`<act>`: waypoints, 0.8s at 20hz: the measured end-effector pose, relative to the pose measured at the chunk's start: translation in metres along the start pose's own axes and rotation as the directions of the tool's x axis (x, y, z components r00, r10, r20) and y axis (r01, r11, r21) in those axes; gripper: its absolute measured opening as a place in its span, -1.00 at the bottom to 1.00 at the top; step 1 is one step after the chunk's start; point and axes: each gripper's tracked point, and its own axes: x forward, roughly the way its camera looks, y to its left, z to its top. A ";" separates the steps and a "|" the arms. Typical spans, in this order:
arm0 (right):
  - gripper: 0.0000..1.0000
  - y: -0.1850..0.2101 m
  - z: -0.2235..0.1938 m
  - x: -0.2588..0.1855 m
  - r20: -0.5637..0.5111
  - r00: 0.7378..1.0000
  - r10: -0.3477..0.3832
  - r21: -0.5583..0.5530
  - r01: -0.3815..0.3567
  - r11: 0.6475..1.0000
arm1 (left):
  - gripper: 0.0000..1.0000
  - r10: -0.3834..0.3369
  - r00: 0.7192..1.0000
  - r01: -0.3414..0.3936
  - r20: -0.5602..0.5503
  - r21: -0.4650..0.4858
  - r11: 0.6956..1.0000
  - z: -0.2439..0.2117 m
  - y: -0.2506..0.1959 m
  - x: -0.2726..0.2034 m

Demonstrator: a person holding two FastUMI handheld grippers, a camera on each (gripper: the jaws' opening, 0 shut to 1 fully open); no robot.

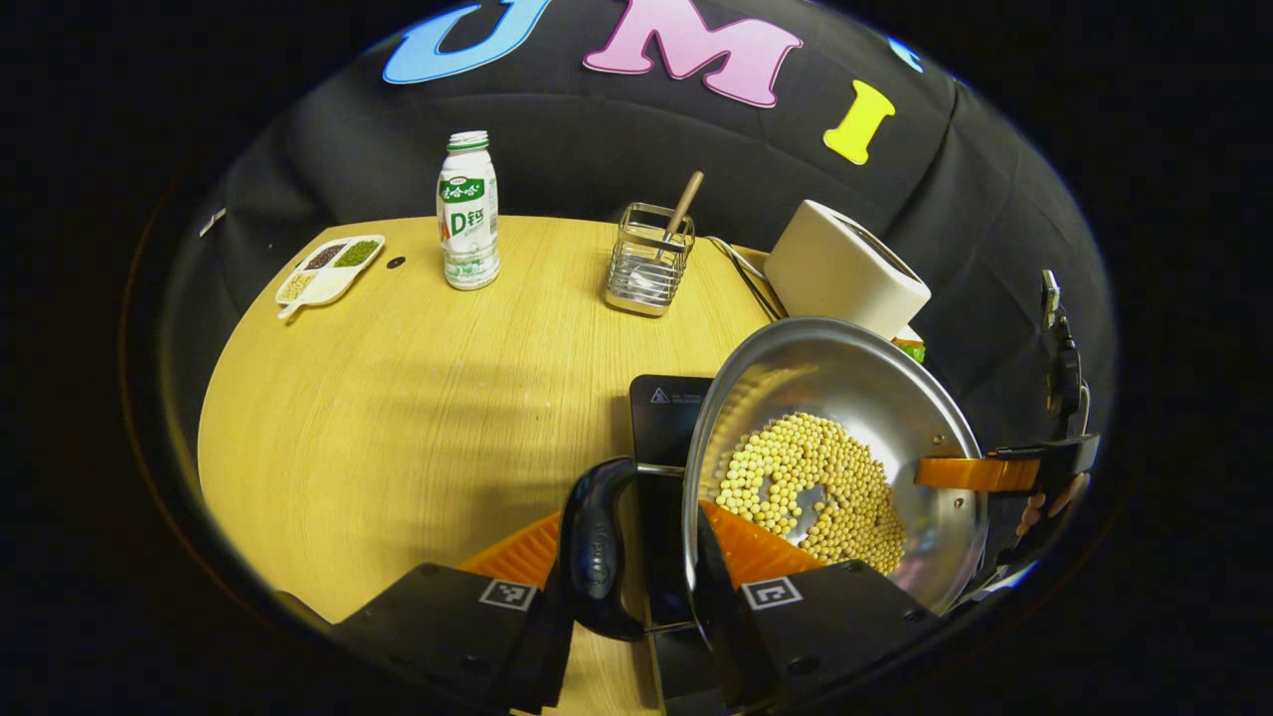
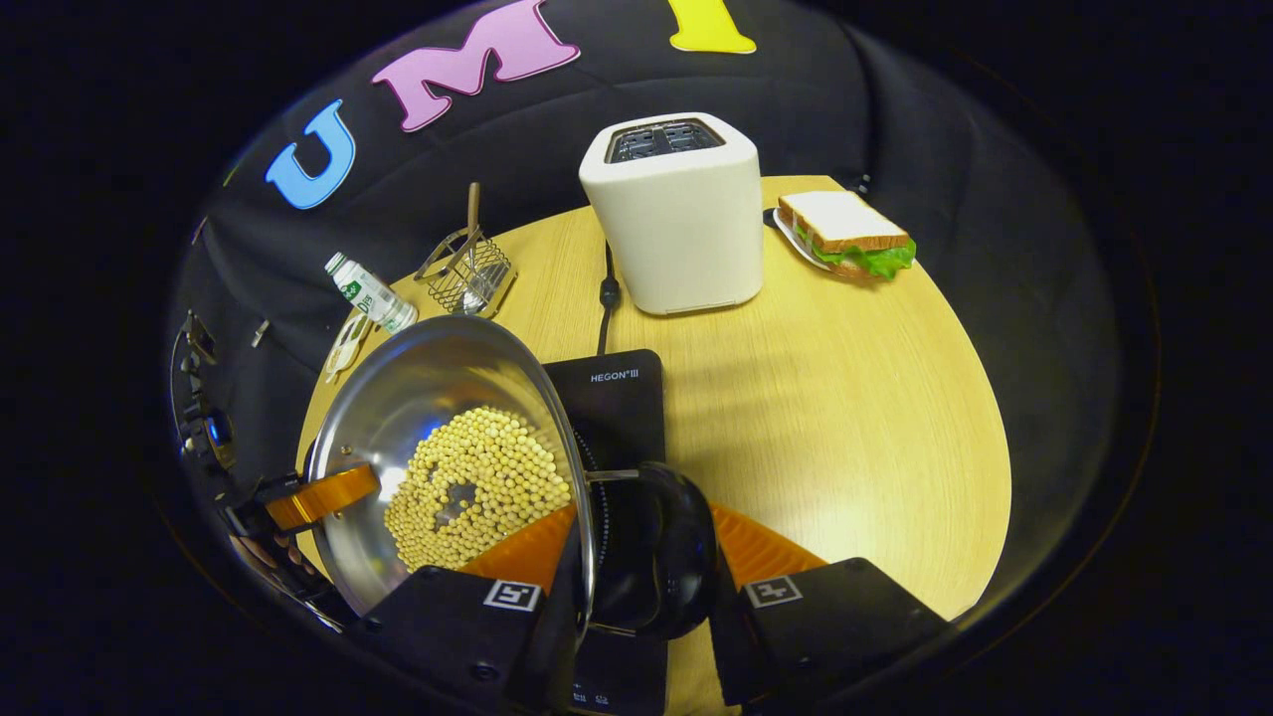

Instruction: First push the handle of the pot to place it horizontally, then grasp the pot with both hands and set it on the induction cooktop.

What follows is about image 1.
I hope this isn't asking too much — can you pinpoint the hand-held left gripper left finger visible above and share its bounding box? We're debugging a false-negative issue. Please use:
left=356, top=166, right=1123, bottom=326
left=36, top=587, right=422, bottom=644
left=273, top=510, right=576, bottom=715

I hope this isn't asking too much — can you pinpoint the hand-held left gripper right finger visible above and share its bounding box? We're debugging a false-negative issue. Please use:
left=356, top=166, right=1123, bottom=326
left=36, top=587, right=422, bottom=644
left=686, top=500, right=941, bottom=715

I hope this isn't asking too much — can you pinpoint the stainless steel pot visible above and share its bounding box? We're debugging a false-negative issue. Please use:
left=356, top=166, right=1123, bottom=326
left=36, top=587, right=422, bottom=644
left=559, top=316, right=989, bottom=642

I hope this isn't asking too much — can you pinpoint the black induction cooktop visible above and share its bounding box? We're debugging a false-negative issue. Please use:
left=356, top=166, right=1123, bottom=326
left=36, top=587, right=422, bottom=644
left=629, top=374, right=732, bottom=715

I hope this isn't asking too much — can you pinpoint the pile of soybeans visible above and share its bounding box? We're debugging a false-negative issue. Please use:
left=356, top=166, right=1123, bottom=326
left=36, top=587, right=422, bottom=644
left=716, top=412, right=908, bottom=576

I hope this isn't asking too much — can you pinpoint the white toaster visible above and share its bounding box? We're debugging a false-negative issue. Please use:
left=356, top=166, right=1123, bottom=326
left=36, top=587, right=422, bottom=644
left=764, top=200, right=933, bottom=341

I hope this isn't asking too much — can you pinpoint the white divided bean dish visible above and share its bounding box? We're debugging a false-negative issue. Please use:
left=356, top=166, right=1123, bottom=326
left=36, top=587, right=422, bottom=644
left=275, top=235, right=386, bottom=319

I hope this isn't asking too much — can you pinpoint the white drink bottle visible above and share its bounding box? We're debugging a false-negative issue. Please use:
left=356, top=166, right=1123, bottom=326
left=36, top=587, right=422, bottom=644
left=438, top=130, right=501, bottom=291

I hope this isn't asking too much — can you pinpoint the black power cable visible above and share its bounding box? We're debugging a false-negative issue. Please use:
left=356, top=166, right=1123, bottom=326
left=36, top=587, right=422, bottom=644
left=704, top=236, right=787, bottom=321

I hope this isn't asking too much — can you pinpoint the metal wire utensil basket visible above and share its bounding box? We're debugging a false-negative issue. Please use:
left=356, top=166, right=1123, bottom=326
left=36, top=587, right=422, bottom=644
left=606, top=203, right=696, bottom=318

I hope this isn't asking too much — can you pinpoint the wooden handled spoon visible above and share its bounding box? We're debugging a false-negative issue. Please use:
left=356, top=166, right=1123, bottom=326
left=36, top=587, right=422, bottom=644
left=661, top=170, right=705, bottom=250

